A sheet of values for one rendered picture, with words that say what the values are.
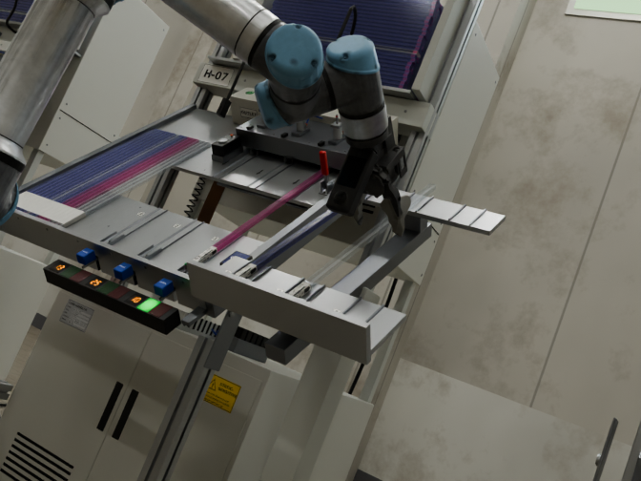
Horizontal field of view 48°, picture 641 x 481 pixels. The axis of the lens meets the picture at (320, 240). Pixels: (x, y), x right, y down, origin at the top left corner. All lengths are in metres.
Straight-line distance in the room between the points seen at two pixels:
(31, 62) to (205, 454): 0.92
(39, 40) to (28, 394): 1.10
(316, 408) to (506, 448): 3.53
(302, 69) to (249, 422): 0.90
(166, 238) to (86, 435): 0.57
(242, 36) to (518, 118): 4.45
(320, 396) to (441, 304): 3.76
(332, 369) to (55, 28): 0.70
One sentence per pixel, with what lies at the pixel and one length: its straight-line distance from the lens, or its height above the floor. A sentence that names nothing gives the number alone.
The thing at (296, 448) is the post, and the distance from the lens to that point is 1.28.
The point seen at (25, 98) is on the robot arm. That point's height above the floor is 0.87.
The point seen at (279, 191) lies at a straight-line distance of 1.69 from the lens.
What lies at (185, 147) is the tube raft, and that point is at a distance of 1.95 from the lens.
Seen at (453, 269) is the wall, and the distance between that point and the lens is 5.04.
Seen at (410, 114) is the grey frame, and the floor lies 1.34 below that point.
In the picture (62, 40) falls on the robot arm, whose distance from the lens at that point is 1.19.
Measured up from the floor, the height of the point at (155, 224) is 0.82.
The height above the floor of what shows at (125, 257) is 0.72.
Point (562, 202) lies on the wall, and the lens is 5.04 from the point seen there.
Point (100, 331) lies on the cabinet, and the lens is 1.92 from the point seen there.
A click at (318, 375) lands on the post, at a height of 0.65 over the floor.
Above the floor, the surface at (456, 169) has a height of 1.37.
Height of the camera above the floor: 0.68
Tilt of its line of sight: 9 degrees up
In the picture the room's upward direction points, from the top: 22 degrees clockwise
